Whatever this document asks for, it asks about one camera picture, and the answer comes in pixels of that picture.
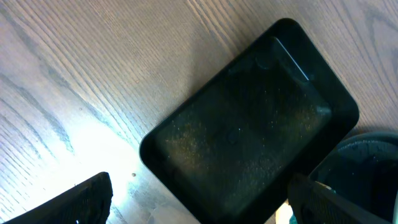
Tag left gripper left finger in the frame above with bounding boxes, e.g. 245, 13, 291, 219
5, 172, 113, 224

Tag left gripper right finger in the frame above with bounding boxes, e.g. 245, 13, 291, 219
287, 174, 387, 224

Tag green yellow sponge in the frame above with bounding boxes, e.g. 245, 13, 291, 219
275, 200, 297, 224

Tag round black tray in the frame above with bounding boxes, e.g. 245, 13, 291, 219
310, 132, 397, 223

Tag rectangular black tray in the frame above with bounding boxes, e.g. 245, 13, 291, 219
139, 18, 359, 223

